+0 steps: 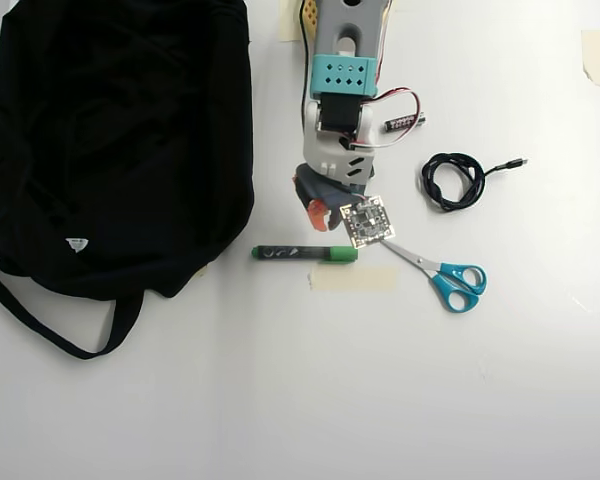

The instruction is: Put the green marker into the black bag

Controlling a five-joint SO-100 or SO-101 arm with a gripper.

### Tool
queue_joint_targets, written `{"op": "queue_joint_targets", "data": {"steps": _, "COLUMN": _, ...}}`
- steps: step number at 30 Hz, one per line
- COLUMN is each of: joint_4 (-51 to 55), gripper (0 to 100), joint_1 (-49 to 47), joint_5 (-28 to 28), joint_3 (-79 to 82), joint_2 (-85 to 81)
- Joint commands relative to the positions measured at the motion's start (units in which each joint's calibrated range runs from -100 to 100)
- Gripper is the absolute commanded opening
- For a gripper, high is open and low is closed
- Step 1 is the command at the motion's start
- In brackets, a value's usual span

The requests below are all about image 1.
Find dark navy gripper body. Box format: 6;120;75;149
293;162;376;206

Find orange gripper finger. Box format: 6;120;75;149
306;198;331;233

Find green marker with black barrel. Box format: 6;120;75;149
251;243;360;265

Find black fabric bag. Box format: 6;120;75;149
0;0;257;360

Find long beige masking tape strip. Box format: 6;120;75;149
308;265;399;294

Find black battery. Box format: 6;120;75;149
382;113;430;134

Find narrow beige masking tape strip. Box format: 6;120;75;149
278;0;302;43

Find yellow perforated base block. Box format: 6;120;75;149
299;0;322;37

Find torn beige masking tape piece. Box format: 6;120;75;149
580;29;600;90

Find square camera circuit board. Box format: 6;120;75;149
339;194;398;250

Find blue-handled scissors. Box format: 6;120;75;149
379;238;488;314

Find coiled black USB cable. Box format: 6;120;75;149
420;152;530;214

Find white red black servo cable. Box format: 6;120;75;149
359;87;424;150

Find thin black camera cable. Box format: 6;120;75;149
295;0;314;131

